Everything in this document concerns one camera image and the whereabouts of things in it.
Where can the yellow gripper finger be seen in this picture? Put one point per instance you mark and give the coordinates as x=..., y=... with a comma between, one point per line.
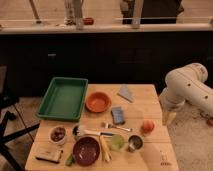
x=171, y=117
x=164, y=117

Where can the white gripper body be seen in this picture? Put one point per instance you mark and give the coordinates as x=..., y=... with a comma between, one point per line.
x=168, y=105

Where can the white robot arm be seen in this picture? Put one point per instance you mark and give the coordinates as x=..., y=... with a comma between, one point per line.
x=186, y=84

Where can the orange red bowl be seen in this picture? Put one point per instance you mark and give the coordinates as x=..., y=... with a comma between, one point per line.
x=98, y=102

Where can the dark purple bowl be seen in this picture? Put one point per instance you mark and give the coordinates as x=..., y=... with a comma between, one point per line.
x=86, y=151

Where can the white bowl with dark food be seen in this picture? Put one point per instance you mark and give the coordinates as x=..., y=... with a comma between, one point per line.
x=57, y=135

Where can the metal cup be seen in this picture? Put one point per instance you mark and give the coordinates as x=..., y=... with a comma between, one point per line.
x=135, y=142

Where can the grey folded cloth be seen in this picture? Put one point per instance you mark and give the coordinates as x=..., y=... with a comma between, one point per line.
x=125, y=93

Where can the blue sponge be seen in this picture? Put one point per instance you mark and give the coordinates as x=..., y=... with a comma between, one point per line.
x=118, y=115

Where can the green plastic cup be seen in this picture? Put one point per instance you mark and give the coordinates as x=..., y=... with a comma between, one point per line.
x=116, y=142

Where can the silver fork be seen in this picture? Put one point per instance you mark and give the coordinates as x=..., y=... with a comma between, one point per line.
x=108, y=125

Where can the green plastic tray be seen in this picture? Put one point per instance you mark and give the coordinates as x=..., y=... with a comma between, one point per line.
x=64, y=99

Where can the green vegetable piece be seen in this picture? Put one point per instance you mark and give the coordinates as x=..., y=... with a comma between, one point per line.
x=69, y=160

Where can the red object on counter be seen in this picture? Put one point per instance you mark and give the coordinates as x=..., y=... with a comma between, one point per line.
x=88, y=21

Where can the wooden block box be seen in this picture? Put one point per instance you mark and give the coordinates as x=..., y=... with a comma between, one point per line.
x=48, y=154

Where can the black chair frame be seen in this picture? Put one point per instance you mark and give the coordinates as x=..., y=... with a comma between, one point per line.
x=9, y=127

